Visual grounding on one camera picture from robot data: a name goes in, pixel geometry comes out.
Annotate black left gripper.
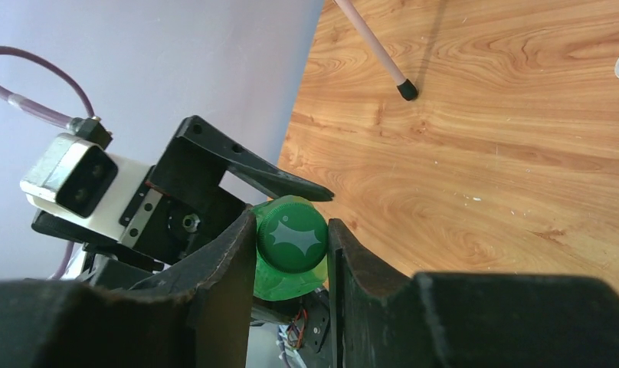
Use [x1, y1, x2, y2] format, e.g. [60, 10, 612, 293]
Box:
[119, 115, 334, 265]

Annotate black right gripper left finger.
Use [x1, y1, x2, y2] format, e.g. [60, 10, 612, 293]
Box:
[0, 212, 256, 367]

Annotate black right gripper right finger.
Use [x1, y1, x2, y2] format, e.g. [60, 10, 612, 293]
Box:
[328, 218, 619, 367]

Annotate green plastic bottle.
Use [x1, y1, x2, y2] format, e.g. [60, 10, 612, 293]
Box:
[251, 195, 328, 301]

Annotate pink music stand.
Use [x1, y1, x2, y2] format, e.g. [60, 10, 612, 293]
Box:
[334, 0, 419, 101]

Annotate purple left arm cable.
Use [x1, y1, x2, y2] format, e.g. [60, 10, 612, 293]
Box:
[0, 45, 97, 130]

